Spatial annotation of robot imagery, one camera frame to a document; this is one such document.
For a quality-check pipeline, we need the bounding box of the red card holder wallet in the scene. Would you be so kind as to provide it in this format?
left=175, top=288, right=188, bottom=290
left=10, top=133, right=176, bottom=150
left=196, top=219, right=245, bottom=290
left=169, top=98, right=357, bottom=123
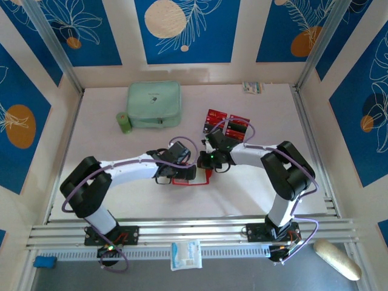
left=171, top=167, right=213, bottom=186

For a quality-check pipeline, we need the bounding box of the red credit card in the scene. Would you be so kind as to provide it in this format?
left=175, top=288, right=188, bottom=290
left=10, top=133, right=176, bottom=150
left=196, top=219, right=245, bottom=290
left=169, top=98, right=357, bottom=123
left=206, top=108, right=228, bottom=121
left=224, top=127, right=247, bottom=141
left=204, top=116, right=226, bottom=127
left=229, top=113, right=251, bottom=124

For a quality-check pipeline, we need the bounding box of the clear acrylic card tray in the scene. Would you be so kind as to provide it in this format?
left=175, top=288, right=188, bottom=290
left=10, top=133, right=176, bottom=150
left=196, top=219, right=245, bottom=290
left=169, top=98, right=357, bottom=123
left=201, top=107, right=253, bottom=143

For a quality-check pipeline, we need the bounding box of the green cylindrical roll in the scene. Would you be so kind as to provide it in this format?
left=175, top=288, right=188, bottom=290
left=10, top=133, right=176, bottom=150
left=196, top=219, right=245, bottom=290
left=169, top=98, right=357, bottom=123
left=116, top=111, right=133, bottom=135

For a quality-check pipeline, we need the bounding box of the mint green zip pouch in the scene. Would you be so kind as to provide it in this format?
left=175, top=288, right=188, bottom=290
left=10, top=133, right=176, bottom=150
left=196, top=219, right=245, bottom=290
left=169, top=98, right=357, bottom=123
left=126, top=80, right=182, bottom=130

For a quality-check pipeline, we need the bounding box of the printed paper leaflet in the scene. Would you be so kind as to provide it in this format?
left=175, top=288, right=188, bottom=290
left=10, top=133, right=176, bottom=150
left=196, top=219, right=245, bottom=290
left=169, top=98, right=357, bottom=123
left=241, top=81, right=264, bottom=95

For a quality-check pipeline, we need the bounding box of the white gauze packet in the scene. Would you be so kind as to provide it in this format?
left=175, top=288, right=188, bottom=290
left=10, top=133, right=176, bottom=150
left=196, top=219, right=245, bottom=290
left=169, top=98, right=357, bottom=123
left=169, top=239, right=203, bottom=272

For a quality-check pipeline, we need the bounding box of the black controller board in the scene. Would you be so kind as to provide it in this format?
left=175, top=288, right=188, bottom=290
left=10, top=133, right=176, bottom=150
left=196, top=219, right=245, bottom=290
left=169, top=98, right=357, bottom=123
left=268, top=244, right=293, bottom=265
left=96, top=244, right=124, bottom=259

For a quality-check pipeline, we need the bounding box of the blue sponge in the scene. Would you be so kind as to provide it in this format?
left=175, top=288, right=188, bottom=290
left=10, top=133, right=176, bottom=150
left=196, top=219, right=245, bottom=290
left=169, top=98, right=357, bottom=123
left=32, top=256, right=58, bottom=269

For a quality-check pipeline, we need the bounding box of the beige cork roll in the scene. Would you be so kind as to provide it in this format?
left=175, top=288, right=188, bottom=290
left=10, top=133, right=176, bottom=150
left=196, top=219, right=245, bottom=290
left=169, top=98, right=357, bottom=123
left=313, top=239, right=363, bottom=281

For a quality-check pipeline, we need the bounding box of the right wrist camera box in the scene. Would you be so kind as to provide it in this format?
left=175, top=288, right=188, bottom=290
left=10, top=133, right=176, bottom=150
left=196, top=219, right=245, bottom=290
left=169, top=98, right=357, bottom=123
left=201, top=129, right=236, bottom=152

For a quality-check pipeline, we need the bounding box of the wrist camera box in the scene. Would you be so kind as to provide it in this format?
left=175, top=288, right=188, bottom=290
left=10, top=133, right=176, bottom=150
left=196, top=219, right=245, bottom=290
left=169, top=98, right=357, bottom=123
left=201, top=129, right=236, bottom=152
left=167, top=142, right=192, bottom=164

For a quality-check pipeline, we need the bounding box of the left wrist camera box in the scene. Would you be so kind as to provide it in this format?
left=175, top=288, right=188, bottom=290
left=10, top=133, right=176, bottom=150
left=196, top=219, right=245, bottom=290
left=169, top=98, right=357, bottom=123
left=167, top=142, right=192, bottom=164

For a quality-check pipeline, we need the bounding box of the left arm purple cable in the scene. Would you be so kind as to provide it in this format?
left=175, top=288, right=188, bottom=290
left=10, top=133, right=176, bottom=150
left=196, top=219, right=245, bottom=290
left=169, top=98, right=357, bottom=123
left=61, top=136, right=199, bottom=272

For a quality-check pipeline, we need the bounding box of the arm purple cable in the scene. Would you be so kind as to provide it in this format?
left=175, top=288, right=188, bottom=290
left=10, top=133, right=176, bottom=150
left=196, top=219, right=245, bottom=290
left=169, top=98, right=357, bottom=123
left=209, top=118, right=319, bottom=264
left=61, top=136, right=199, bottom=272

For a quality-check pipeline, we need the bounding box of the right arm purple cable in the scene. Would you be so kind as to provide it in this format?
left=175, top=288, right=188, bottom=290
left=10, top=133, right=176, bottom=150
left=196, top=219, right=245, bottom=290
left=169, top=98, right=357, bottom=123
left=209, top=118, right=319, bottom=264

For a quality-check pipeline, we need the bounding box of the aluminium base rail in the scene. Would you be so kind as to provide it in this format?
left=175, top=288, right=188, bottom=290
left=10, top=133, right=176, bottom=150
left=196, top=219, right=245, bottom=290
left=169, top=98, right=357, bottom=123
left=25, top=216, right=359, bottom=252

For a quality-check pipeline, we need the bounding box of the slotted grey cable duct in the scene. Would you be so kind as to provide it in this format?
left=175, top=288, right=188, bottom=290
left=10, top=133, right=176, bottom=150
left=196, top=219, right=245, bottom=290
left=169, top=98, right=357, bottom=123
left=38, top=246, right=272, bottom=262

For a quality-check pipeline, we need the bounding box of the aluminium side rail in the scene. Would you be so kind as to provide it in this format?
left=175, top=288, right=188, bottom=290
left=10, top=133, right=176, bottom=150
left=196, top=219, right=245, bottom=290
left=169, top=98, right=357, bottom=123
left=291, top=84, right=342, bottom=218
left=44, top=90, right=85, bottom=225

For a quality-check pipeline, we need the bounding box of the blue floral wall panel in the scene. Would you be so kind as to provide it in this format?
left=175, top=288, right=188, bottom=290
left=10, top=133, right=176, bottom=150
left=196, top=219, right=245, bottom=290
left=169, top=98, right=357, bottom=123
left=39, top=0, right=123, bottom=67
left=135, top=0, right=241, bottom=65
left=329, top=28, right=388, bottom=187
left=0, top=0, right=64, bottom=88
left=256, top=0, right=345, bottom=64
left=0, top=44, right=52, bottom=195
left=315, top=0, right=388, bottom=81

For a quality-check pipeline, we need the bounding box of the aluminium corner post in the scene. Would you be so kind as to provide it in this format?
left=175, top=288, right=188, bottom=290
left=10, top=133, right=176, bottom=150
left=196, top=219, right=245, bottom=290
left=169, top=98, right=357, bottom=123
left=22, top=0, right=85, bottom=95
left=295, top=0, right=356, bottom=91

